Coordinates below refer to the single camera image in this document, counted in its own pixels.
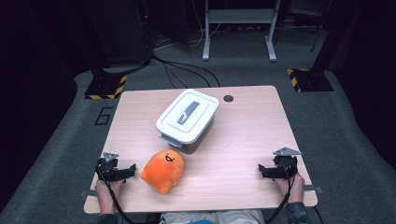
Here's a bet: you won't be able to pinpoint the black cable under table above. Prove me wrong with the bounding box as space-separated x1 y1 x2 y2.
312 205 325 224

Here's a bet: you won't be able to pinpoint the person's left hand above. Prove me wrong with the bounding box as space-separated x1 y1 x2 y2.
94 179 125 203

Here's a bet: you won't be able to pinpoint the black floor cable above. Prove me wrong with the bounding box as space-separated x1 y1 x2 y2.
152 55 221 88
161 61 189 90

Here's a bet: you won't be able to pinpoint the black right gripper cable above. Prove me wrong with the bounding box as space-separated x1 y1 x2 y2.
264 161 297 224

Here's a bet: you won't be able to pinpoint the white background cables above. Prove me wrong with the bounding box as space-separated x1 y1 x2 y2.
153 0 232 50

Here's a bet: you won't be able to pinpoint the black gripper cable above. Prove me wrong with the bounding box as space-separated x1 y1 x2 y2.
96 164 148 224
264 161 297 224

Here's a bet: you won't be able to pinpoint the grey metal table bracket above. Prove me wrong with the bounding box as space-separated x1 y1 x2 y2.
79 189 97 199
304 184 324 194

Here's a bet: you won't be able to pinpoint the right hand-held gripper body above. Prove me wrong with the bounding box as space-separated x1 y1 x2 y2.
273 147 302 180

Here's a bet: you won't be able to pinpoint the black stand base striped tape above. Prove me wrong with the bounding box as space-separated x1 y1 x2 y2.
83 74 129 101
287 67 334 93

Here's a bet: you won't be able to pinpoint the clear brown storage box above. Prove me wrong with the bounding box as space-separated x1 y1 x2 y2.
159 116 216 156

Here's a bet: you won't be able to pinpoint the thick black floor hose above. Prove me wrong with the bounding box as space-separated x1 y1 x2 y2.
102 46 156 77

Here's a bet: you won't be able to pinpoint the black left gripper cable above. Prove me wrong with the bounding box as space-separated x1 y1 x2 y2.
96 164 148 224

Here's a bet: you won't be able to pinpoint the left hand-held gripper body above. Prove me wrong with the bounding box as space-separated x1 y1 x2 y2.
95 151 121 183

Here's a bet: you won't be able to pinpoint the person's light trousers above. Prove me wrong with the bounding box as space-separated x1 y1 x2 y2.
160 209 266 224

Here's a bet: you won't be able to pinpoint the orange plush toy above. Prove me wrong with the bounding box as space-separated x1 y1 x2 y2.
139 149 185 194

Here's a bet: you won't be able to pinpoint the white metal desk frame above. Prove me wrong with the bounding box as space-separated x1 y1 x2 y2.
202 0 282 63

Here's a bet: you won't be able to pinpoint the dark computer cabinet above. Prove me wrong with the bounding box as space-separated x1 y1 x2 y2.
83 0 154 68

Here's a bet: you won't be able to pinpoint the person's right hand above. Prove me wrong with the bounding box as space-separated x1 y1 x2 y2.
274 173 305 204

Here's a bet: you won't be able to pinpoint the white lid with grey handle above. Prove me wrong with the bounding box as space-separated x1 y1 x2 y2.
155 88 220 146

